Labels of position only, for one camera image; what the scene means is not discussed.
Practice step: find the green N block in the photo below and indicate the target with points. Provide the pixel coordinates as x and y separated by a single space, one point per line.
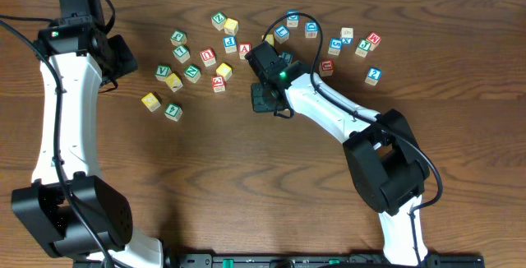
192 73

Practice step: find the red U block left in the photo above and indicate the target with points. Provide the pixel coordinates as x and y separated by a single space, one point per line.
208 57

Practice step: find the blue 5 block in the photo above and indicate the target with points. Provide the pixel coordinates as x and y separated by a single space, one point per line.
335 47

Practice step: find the yellow block middle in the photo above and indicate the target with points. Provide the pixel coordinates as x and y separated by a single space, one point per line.
224 70

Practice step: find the yellow X block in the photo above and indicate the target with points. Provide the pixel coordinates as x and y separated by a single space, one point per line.
173 82

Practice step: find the red M block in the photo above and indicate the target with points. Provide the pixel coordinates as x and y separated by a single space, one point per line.
374 39

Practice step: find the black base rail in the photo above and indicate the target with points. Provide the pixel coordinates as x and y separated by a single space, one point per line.
346 261

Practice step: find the blue D block far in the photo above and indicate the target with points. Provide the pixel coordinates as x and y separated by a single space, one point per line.
292 19

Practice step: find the blue X block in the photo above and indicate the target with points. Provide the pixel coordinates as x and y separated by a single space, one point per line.
346 35

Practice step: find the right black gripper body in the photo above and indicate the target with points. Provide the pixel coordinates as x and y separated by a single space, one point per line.
260 99

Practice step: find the green block far left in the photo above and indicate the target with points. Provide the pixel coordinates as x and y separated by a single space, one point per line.
178 38

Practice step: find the blue 2 block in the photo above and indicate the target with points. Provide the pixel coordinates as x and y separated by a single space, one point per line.
373 76

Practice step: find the green V block left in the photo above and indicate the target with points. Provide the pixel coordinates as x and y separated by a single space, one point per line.
162 72

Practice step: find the red E block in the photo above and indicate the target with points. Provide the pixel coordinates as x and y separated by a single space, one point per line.
218 84

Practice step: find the blue L block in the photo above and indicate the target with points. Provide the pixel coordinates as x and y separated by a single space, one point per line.
281 34

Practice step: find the red A block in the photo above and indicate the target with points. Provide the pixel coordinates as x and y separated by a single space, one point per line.
244 49

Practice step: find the red U block right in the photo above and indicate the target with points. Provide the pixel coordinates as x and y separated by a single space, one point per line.
326 67

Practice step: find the red u block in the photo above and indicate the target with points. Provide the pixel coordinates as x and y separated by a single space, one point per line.
208 57
326 67

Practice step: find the blue P block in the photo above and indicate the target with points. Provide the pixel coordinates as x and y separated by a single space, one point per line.
230 44

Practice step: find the green Z block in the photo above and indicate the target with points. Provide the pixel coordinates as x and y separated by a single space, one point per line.
218 21

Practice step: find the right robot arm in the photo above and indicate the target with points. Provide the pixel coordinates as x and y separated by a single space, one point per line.
387 167

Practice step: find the green 7 block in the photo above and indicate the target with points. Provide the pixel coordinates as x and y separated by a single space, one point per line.
181 53

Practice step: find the yellow block far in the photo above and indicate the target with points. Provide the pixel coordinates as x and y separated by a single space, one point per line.
231 26

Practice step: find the blue d block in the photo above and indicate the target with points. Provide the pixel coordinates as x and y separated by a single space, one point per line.
311 30
292 19

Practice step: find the yellow S block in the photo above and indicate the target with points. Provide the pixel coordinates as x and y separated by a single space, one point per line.
269 39

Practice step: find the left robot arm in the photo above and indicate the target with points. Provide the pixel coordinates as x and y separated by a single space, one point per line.
68 208

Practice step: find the blue D block near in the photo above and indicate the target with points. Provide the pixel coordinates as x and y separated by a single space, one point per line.
311 30

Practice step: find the green J block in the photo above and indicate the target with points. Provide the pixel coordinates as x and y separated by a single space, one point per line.
363 48

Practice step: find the yellow C block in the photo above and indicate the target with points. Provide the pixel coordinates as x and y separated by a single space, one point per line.
151 101

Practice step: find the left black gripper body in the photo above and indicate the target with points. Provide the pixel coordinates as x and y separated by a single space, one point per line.
124 58

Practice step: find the green 4 block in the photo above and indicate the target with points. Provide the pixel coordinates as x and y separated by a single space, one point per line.
173 112

